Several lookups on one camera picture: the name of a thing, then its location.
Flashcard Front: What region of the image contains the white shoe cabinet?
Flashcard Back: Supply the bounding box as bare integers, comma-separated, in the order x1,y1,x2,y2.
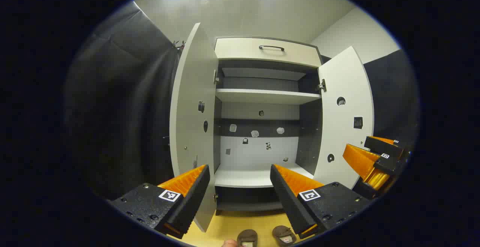
214,36,324,216

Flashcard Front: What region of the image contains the white cabinet shelf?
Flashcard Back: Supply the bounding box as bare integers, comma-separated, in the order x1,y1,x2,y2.
216,89,322,105

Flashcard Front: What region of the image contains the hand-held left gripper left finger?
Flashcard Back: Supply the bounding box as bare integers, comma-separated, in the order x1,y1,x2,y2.
109,165,210,239

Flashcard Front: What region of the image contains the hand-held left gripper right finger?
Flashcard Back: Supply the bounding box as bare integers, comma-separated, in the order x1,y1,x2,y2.
270,164,372,239

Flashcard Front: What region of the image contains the brown fuzzy shoe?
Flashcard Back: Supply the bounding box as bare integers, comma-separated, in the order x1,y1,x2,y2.
272,225,297,247
237,229,258,247

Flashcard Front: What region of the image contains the white cabinet drawer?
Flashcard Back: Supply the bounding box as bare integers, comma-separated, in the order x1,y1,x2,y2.
214,37,322,67

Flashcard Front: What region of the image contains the white shoe cabinet door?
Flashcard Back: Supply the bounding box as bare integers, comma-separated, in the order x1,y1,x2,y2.
313,46,375,189
169,22,220,233

